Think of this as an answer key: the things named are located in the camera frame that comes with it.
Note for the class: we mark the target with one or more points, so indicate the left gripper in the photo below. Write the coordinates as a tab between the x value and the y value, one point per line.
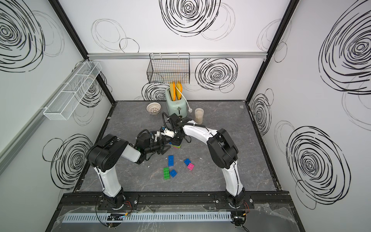
162	147

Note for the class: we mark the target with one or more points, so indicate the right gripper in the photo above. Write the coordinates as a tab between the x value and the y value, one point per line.
175	142

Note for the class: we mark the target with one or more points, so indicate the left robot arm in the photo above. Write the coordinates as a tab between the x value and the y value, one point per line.
104	155

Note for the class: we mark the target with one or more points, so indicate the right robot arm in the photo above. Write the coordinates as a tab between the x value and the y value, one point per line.
223	150

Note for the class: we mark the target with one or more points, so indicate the long blue lego brick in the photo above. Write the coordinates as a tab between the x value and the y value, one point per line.
170	160

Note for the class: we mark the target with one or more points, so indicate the dark green lego brick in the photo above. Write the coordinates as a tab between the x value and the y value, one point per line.
166	173

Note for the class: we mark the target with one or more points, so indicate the small blue lego brick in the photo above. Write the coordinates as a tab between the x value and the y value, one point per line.
173	173

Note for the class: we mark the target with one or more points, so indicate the mint green toaster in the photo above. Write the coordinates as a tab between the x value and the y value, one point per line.
178	107

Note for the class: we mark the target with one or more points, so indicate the clear jar with grains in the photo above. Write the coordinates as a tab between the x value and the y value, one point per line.
199	113

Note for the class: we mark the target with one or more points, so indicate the small blue square brick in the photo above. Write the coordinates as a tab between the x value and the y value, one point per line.
187	162

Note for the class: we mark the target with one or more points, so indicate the white strainer bowl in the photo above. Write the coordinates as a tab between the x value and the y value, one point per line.
153	108

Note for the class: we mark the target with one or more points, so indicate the yellow toast slice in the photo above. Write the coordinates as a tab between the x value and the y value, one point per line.
172	91

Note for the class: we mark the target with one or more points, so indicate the orange toast slice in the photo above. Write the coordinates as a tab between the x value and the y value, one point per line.
179	90

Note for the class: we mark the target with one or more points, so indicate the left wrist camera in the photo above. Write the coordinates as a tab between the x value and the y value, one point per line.
157	136

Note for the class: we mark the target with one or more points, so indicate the black wire basket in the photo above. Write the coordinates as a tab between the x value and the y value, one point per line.
168	68

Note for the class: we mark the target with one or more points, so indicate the grey slotted cable duct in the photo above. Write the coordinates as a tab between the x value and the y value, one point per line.
147	217

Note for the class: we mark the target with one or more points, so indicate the white wire shelf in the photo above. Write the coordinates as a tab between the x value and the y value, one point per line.
81	89

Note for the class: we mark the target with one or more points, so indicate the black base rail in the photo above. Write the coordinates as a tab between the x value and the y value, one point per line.
137	200

